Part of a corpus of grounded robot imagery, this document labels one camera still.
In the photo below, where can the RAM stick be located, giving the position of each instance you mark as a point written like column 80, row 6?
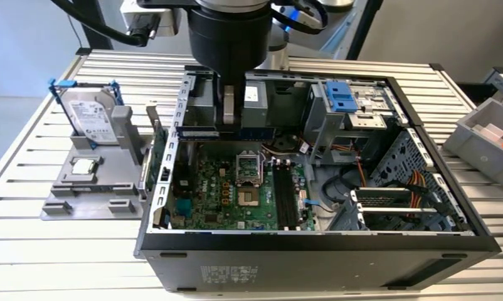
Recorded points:
column 196, row 133
column 92, row 188

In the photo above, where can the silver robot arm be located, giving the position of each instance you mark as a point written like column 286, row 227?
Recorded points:
column 277, row 40

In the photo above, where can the black RAM slot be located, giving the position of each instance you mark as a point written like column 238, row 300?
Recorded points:
column 289, row 194
column 284, row 194
column 278, row 194
column 294, row 194

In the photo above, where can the grey power supply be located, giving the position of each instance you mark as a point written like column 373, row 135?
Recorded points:
column 257, row 116

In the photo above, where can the blue plastic drive latch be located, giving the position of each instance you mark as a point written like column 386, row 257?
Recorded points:
column 338, row 94

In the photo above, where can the green graphics card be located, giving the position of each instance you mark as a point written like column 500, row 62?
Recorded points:
column 160, row 135

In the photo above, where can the dark round metal part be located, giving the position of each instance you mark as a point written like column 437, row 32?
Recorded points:
column 282, row 141

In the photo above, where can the black case fan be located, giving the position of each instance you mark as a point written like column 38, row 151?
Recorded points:
column 185, row 163

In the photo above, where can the hard disk with blue carrier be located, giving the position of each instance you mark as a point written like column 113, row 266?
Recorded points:
column 89, row 119

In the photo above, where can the CPU socket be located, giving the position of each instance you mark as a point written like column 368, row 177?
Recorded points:
column 249, row 197

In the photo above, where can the silver CPU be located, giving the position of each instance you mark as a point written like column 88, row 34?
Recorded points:
column 82, row 166

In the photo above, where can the green motherboard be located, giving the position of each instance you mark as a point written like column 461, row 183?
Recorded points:
column 217, row 213

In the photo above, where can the grey parts rack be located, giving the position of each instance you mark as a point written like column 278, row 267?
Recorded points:
column 92, row 203

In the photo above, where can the perforated metal disk bay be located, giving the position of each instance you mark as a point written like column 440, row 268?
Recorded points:
column 384, row 200

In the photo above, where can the grey crate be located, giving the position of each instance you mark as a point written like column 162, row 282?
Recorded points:
column 501, row 78

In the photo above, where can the white block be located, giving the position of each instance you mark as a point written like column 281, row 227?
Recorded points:
column 490, row 130

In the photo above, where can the grey plastic bin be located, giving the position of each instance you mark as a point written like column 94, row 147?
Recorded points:
column 480, row 156

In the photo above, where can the black grey PC case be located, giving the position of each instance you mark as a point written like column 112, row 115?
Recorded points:
column 276, row 266

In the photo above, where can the black vertical post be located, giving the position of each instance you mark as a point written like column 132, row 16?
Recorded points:
column 101, row 44

